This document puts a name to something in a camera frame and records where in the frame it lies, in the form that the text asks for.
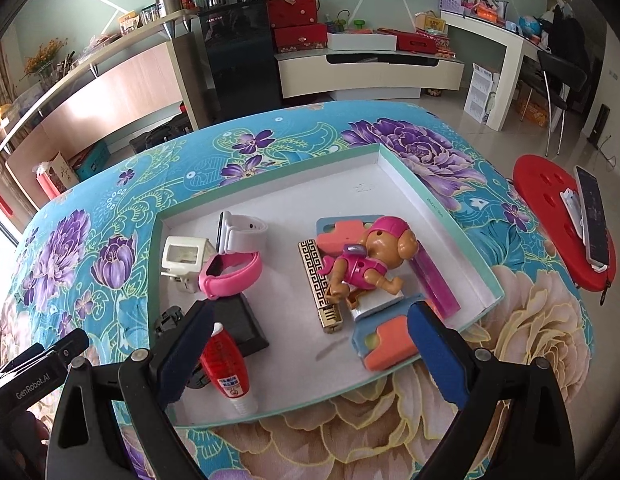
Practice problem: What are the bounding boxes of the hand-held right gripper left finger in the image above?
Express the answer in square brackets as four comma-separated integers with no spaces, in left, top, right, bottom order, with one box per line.
[47,300,216,480]

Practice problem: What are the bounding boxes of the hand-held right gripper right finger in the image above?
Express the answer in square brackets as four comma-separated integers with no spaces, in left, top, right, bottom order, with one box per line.
[406,301,576,480]

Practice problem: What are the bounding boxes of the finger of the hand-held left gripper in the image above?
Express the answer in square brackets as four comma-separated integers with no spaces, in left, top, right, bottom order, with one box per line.
[40,328,90,363]

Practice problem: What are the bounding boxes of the red glue tube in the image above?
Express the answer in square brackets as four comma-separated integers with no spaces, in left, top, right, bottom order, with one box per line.
[199,322,253,416]

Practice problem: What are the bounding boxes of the purple lighter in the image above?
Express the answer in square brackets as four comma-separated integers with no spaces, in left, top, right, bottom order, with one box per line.
[412,245,462,318]

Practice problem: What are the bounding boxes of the white power adapter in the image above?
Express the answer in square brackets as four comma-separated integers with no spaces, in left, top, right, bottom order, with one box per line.
[349,292,406,323]

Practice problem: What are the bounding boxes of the pink smartwatch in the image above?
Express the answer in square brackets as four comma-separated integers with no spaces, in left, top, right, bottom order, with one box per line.
[197,251,263,301]

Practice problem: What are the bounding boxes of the pink puppy toy figure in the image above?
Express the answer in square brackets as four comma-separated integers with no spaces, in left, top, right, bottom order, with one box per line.
[324,215,418,311]

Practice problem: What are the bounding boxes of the white smartwatch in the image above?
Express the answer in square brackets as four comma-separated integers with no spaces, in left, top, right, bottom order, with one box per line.
[217,211,269,256]

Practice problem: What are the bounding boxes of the gold patterned lighter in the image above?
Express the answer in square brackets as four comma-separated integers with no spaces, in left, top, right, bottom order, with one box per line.
[296,239,347,333]

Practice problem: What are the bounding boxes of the orange and blue clip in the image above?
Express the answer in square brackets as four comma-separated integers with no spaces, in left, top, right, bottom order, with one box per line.
[316,216,376,256]

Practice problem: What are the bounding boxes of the white box lid teal rim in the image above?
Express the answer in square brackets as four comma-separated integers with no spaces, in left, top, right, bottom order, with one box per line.
[147,142,505,428]

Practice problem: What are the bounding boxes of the person's left hand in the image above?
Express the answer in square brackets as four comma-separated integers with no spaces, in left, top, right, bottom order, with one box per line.
[21,408,53,443]

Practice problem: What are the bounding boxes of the cream plastic holder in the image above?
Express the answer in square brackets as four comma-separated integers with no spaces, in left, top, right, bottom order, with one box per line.
[160,236,216,295]

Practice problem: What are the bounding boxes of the red paper bag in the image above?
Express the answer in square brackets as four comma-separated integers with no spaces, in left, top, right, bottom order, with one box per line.
[36,172,63,201]

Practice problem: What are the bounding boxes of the beige paper bag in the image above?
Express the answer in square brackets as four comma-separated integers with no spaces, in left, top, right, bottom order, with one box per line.
[37,152,73,196]

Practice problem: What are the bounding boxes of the red plastic stool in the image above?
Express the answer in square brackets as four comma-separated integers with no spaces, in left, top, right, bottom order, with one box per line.
[512,155,618,292]

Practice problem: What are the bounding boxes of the small white device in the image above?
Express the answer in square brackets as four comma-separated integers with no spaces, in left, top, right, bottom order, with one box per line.
[561,187,586,226]

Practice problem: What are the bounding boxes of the black smartphone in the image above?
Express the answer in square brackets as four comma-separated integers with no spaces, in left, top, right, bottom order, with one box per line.
[574,165,611,268]

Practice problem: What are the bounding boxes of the black exercise equipment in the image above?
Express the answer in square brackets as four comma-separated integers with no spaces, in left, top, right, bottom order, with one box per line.
[129,112,193,153]

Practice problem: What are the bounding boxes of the floral teal bedsheet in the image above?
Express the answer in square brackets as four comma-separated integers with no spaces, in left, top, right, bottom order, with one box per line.
[0,100,598,480]

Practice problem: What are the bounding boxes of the wooden bar counter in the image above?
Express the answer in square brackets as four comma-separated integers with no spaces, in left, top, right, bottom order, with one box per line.
[0,10,211,211]

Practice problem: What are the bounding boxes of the white printed carton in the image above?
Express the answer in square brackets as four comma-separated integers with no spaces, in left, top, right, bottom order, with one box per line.
[462,62,502,123]

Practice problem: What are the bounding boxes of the yellow flowers in vase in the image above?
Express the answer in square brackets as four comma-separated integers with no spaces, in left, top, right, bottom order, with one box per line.
[21,37,73,86]

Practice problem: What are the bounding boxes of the black tea bar machine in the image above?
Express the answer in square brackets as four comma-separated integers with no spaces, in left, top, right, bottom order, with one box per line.
[197,0,283,121]

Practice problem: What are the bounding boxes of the white corner desk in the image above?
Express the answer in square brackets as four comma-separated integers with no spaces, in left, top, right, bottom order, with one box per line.
[440,7,561,131]

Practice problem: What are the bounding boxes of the black metal chair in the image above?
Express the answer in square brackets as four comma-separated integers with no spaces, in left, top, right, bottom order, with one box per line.
[535,50,588,158]

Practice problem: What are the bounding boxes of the white television cabinet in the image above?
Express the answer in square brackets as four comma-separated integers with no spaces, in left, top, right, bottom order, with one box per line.
[275,47,466,101]

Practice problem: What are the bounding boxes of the red flat box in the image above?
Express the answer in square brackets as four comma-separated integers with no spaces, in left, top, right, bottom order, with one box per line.
[395,30,438,53]

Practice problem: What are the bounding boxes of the white flat box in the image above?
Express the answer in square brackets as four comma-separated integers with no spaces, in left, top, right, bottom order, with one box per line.
[326,30,398,52]

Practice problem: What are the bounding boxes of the yellow cardboard box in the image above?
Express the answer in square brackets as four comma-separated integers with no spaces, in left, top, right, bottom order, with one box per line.
[415,10,448,36]

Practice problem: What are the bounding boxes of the red gift box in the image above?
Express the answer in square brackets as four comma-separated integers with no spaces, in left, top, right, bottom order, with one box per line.
[272,24,328,55]

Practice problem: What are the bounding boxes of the black jacket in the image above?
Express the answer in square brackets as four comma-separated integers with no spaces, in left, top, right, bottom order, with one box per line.
[550,5,588,53]

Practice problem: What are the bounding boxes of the red gift bag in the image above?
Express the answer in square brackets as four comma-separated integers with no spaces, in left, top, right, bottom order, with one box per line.
[266,0,318,28]

